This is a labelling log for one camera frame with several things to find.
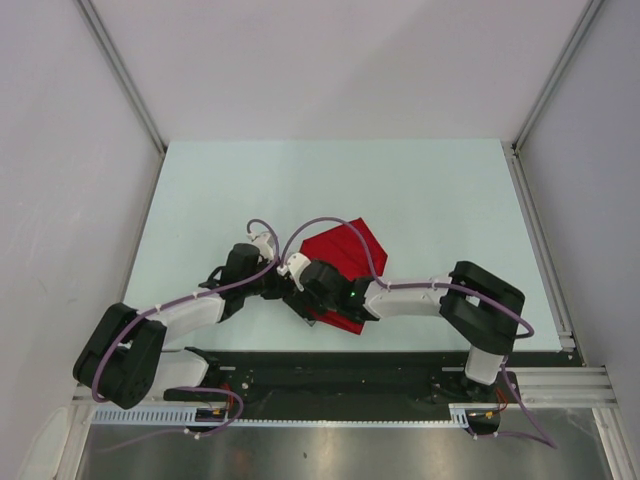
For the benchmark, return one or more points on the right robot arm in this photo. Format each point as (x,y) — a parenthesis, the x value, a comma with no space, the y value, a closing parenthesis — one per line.
(482,308)

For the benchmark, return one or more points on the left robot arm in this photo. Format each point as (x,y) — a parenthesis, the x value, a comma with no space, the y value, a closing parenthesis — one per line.
(120,360)

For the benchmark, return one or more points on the right aluminium frame post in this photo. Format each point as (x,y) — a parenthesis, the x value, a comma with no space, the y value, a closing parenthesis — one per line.
(560,67)

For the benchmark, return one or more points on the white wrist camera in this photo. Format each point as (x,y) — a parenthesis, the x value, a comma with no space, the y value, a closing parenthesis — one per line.
(292,268)
(265,243)

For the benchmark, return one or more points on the aluminium frame post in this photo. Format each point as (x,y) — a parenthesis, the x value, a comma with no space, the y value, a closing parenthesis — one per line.
(560,67)
(117,65)

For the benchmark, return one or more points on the left aluminium frame post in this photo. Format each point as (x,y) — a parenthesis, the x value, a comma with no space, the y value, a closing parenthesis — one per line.
(117,65)

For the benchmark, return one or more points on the red cloth napkin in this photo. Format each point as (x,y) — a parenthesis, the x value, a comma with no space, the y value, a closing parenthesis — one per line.
(341,248)

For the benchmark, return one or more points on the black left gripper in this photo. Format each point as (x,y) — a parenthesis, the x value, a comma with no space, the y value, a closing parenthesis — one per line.
(277,288)

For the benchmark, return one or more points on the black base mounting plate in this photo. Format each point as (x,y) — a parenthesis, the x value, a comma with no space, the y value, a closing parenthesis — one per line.
(332,386)

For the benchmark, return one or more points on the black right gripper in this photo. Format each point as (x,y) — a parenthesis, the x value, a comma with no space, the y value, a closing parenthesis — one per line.
(298,300)

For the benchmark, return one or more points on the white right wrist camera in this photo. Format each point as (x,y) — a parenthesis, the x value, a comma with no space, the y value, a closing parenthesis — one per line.
(292,268)

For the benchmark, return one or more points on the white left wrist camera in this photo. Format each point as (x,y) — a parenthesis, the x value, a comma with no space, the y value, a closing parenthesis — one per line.
(265,243)

